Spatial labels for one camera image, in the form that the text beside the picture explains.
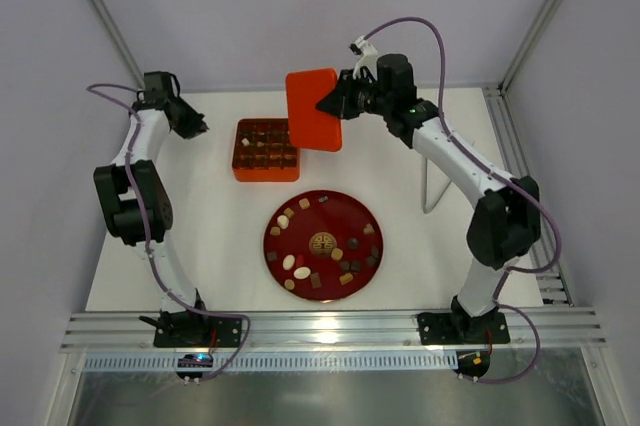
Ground tan scalloped round chocolate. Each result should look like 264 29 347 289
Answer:
331 248 343 261

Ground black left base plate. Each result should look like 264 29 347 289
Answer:
153 313 242 348

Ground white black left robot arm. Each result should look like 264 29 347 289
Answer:
86 71 211 348

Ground white oval chocolate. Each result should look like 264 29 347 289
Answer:
293 266 311 280

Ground cream round chocolate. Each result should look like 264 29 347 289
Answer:
277 215 289 229

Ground orange compartment chocolate box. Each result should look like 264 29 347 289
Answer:
231 118 300 183

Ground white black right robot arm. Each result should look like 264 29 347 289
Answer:
315 54 541 345

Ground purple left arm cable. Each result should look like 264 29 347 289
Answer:
87 83 251 381

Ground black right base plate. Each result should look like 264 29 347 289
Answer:
417 310 511 346

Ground round red plate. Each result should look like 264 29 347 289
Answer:
262 190 384 303

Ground grey perforated cable tray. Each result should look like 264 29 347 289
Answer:
83 350 458 373

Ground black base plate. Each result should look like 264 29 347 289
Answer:
417 310 511 346
153 313 242 348

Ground tan bar chocolate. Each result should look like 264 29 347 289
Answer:
339 272 353 285

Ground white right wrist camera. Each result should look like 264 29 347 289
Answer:
350 36 379 79

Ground brown rectangular chocolate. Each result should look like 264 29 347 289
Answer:
310 273 322 289

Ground dark flower chocolate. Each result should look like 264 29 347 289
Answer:
347 238 359 250

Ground orange box lid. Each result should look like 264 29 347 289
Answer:
285 68 342 152

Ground aluminium mounting rail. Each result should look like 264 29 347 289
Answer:
61 306 607 352

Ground metal tongs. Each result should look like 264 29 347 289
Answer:
421 158 451 214

